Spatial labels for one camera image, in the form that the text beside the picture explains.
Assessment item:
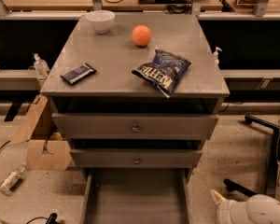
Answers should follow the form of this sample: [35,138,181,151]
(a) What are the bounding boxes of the grey top drawer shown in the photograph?
[52,113,218,140]

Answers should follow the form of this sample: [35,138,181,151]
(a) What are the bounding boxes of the clear plastic bottle on floor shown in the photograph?
[0,164,26,196]

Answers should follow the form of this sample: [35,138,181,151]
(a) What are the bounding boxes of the black metal stand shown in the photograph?
[223,113,280,207]

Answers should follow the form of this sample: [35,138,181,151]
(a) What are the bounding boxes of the orange fruit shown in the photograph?
[132,25,151,47]

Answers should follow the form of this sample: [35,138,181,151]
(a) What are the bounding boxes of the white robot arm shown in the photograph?
[210,189,280,224]

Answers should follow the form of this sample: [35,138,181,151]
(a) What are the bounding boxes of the grey middle drawer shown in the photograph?
[70,148,202,168]

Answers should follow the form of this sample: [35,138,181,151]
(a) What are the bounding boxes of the grey drawer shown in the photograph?
[70,148,202,168]
[79,168,192,224]
[52,113,218,140]

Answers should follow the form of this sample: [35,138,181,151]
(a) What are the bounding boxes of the white ceramic bowl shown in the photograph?
[86,10,116,34]

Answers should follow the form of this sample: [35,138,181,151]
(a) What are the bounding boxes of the brown cardboard box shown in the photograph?
[10,95,72,171]

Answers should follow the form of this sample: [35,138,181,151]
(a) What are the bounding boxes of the clear bottle on shelf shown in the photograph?
[34,53,49,77]

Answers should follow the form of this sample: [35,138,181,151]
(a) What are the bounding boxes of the blue Kettle chips bag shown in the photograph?
[132,49,191,98]

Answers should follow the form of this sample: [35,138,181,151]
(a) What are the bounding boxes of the black cable on floor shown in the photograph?
[24,212,60,224]

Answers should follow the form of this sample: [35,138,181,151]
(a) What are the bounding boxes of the white pump dispenser bottle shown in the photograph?
[213,47,222,65]

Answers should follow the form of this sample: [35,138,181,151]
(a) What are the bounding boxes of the grey drawer cabinet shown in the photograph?
[39,12,231,179]

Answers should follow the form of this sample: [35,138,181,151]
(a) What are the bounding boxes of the dark blue snack bar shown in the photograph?
[61,63,96,85]

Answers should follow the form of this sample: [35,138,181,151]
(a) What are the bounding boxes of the grey bottom drawer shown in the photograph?
[79,168,192,224]

